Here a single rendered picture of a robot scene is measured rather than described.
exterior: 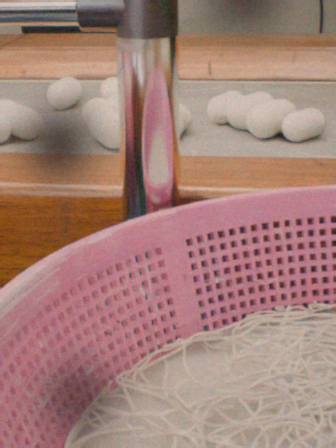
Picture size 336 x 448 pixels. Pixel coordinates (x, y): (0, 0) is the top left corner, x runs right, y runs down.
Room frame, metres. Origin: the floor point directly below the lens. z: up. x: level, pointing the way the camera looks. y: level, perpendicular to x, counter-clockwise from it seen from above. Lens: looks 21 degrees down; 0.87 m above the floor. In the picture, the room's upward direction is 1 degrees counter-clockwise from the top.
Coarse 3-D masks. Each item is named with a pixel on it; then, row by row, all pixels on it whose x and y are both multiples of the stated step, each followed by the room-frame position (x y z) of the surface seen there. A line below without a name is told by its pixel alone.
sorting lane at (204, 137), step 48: (0, 96) 0.64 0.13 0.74; (96, 96) 0.63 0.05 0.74; (192, 96) 0.62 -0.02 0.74; (288, 96) 0.62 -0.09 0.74; (0, 144) 0.49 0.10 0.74; (48, 144) 0.49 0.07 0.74; (96, 144) 0.49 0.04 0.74; (192, 144) 0.48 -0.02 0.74; (240, 144) 0.48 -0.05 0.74; (288, 144) 0.48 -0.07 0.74
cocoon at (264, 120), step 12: (252, 108) 0.49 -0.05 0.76; (264, 108) 0.49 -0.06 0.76; (276, 108) 0.49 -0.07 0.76; (288, 108) 0.50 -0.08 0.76; (252, 120) 0.49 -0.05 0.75; (264, 120) 0.48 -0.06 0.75; (276, 120) 0.49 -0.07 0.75; (252, 132) 0.49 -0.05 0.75; (264, 132) 0.48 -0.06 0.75; (276, 132) 0.49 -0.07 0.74
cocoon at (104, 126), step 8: (96, 112) 0.49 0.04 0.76; (104, 112) 0.48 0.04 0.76; (112, 112) 0.48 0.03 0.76; (96, 120) 0.48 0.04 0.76; (104, 120) 0.47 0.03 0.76; (112, 120) 0.47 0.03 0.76; (96, 128) 0.48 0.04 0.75; (104, 128) 0.47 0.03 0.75; (112, 128) 0.47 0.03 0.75; (96, 136) 0.48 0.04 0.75; (104, 136) 0.47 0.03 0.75; (112, 136) 0.47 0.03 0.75; (104, 144) 0.47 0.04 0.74; (112, 144) 0.47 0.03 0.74
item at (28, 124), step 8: (16, 104) 0.51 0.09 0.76; (8, 112) 0.51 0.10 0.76; (16, 112) 0.50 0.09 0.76; (24, 112) 0.50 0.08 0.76; (32, 112) 0.50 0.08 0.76; (16, 120) 0.49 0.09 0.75; (24, 120) 0.49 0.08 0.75; (32, 120) 0.49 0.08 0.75; (40, 120) 0.50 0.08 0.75; (16, 128) 0.49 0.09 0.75; (24, 128) 0.49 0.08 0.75; (32, 128) 0.49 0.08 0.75; (40, 128) 0.50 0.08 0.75; (16, 136) 0.50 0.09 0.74; (24, 136) 0.49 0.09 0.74; (32, 136) 0.50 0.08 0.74
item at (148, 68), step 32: (0, 0) 0.31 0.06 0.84; (32, 0) 0.31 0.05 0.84; (64, 0) 0.30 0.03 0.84; (96, 0) 0.30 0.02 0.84; (128, 0) 0.30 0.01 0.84; (160, 0) 0.30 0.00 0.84; (128, 32) 0.30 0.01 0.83; (160, 32) 0.30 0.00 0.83; (128, 64) 0.30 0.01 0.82; (160, 64) 0.30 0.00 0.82; (128, 96) 0.30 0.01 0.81; (160, 96) 0.30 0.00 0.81; (128, 128) 0.30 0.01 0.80; (160, 128) 0.30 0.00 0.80; (128, 160) 0.30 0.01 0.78; (160, 160) 0.30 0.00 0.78; (128, 192) 0.30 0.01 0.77; (160, 192) 0.30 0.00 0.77
